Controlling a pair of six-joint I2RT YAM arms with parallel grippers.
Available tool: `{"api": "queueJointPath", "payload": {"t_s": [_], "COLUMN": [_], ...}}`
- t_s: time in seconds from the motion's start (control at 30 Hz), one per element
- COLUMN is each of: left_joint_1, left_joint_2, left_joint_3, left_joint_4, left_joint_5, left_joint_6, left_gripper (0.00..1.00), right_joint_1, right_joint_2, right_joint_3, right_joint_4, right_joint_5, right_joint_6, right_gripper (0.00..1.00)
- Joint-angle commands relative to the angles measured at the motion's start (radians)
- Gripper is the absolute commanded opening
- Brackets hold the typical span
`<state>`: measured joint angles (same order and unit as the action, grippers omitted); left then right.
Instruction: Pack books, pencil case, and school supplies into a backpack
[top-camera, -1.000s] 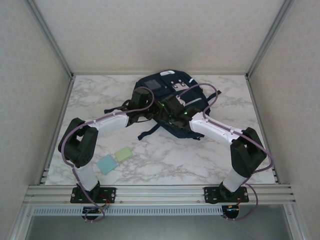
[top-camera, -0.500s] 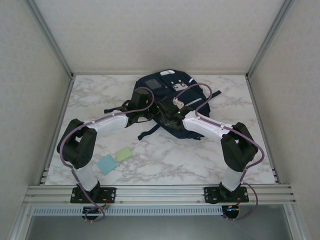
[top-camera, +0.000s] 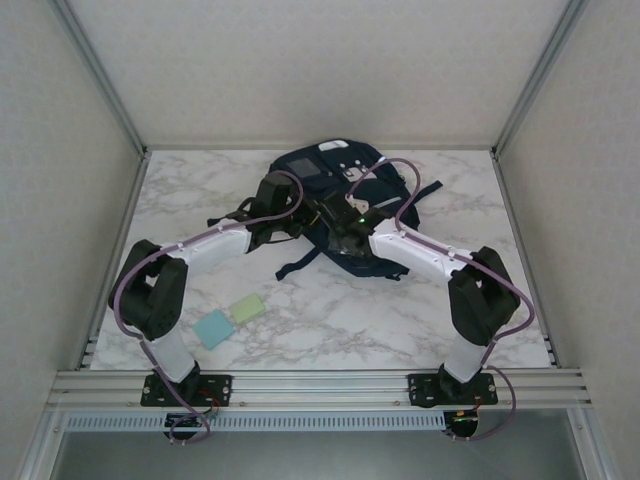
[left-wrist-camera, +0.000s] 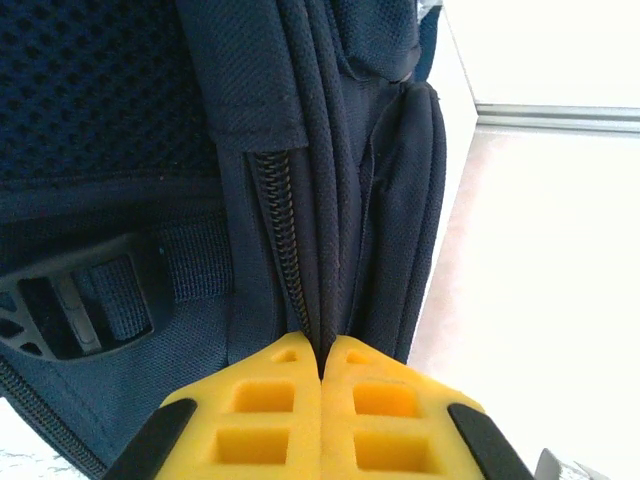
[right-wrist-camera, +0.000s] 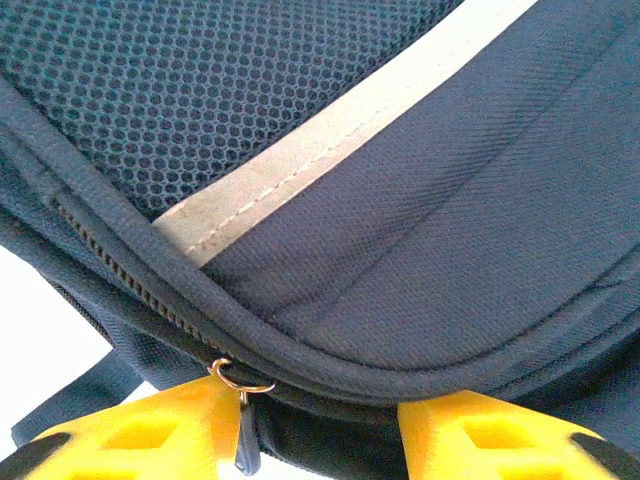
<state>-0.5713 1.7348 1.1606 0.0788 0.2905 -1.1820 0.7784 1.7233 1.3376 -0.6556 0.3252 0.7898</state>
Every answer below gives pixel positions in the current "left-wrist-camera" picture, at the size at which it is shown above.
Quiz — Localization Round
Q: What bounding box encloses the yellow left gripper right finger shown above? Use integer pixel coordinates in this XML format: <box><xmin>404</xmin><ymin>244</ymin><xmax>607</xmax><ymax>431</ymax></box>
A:
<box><xmin>320</xmin><ymin>334</ymin><xmax>537</xmax><ymax>480</ymax></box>

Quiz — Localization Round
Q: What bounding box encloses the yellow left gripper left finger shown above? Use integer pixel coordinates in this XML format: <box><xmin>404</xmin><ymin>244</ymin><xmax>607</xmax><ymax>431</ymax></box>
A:
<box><xmin>107</xmin><ymin>332</ymin><xmax>324</xmax><ymax>480</ymax></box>

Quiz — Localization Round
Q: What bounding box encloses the navy blue backpack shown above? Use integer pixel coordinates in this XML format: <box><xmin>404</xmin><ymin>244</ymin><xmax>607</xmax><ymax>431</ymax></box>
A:
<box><xmin>0</xmin><ymin>0</ymin><xmax>447</xmax><ymax>480</ymax></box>

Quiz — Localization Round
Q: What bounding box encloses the aluminium table edge rail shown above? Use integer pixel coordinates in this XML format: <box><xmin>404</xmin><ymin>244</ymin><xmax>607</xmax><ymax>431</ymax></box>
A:
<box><xmin>474</xmin><ymin>101</ymin><xmax>640</xmax><ymax>135</ymax></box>

